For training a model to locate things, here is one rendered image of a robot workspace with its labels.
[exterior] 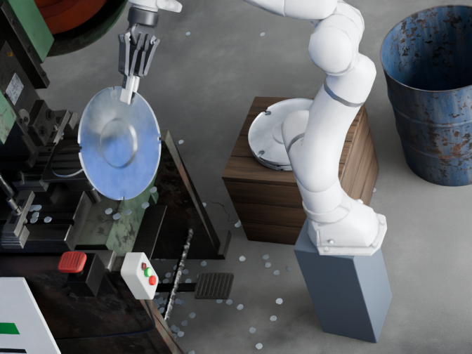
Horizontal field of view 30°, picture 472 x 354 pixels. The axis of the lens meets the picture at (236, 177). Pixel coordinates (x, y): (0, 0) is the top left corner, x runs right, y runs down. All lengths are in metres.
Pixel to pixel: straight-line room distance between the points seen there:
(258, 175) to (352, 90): 0.82
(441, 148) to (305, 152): 0.90
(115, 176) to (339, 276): 0.72
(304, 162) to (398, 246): 0.91
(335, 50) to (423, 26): 1.14
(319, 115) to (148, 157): 0.43
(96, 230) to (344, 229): 0.69
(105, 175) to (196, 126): 1.36
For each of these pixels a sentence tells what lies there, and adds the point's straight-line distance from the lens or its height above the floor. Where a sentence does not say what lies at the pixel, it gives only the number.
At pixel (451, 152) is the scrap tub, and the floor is 0.19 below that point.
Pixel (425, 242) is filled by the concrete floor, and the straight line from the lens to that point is 3.02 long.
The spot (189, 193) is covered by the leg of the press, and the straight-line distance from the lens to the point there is 2.87.
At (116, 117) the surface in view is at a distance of 2.27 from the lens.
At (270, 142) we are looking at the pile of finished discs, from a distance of 2.90.
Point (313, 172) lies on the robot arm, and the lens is 2.17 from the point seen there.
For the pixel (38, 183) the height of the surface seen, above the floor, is 0.77.
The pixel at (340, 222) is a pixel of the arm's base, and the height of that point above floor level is 0.55.
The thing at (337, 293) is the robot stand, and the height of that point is 0.25.
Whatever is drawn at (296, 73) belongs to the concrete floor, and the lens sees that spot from 3.71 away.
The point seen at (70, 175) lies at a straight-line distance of 2.49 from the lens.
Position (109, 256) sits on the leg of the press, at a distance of 2.44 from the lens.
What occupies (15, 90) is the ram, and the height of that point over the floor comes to 1.06.
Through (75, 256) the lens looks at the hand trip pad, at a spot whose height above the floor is 0.76.
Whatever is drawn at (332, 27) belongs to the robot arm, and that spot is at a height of 1.14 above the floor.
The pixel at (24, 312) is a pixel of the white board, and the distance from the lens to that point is 2.70.
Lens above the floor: 2.41
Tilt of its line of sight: 46 degrees down
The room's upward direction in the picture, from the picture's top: 22 degrees counter-clockwise
